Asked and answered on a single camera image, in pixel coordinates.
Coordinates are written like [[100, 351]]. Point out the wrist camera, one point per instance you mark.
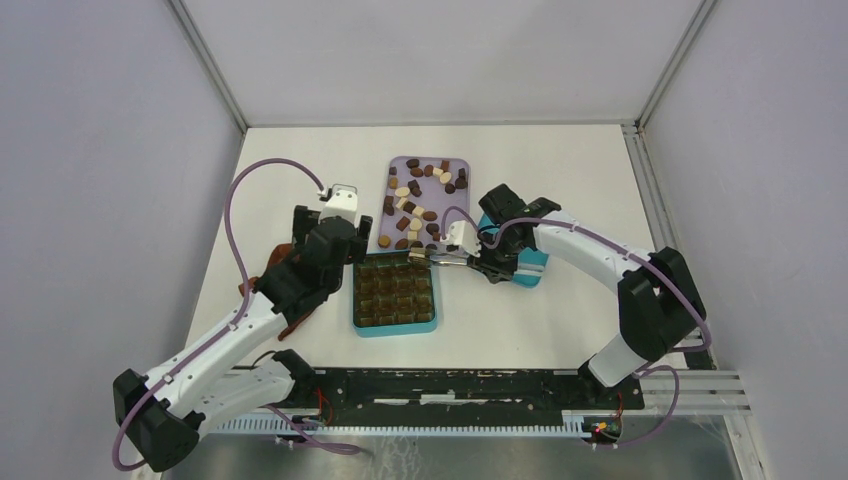
[[462, 236], [340, 200]]

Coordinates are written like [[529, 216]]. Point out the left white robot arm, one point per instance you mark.
[[165, 412]]

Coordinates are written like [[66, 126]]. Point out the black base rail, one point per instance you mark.
[[372, 397]]

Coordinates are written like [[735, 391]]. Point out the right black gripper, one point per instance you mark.
[[493, 271]]

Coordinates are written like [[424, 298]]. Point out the brown cloth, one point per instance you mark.
[[283, 286]]

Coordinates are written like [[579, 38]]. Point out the teal chocolate box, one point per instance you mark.
[[393, 296]]

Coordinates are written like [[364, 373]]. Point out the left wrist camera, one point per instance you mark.
[[340, 200]]

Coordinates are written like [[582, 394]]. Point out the teal box lid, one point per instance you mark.
[[528, 255]]

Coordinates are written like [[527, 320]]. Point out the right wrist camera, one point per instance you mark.
[[462, 236]]

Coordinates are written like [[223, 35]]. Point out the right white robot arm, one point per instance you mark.
[[658, 302]]

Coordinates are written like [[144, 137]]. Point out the purple chocolate tray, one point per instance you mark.
[[417, 192]]

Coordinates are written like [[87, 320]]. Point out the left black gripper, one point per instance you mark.
[[303, 220]]

